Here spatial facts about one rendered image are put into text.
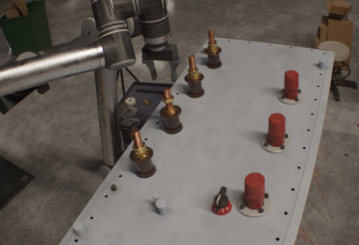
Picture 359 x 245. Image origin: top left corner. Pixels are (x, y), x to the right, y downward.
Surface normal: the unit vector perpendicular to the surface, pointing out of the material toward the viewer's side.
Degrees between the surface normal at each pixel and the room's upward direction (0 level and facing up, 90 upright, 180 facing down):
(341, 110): 0
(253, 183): 4
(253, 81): 0
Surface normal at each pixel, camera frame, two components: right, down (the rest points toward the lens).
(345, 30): -0.40, 0.48
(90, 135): -0.13, -0.78
